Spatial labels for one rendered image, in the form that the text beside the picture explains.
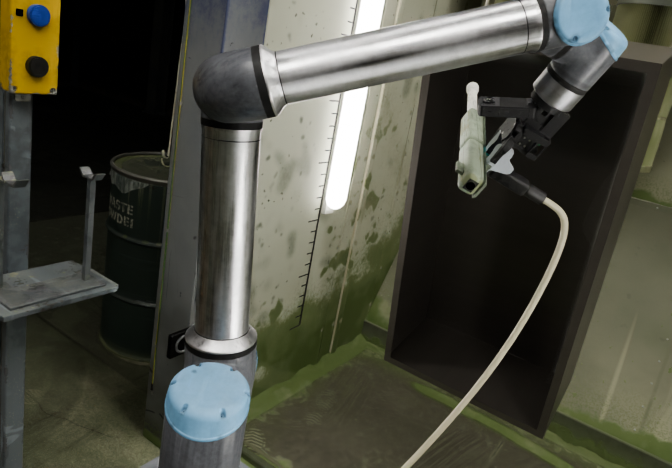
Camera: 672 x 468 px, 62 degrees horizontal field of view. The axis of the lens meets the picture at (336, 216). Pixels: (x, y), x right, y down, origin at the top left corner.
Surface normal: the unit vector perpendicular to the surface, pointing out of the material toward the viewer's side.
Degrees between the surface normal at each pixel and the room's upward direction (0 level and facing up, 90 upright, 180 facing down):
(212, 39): 90
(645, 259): 57
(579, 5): 88
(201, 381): 5
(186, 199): 90
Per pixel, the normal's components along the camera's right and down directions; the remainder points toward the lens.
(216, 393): 0.18, -0.92
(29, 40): 0.81, 0.30
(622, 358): -0.37, -0.40
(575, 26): 0.12, 0.27
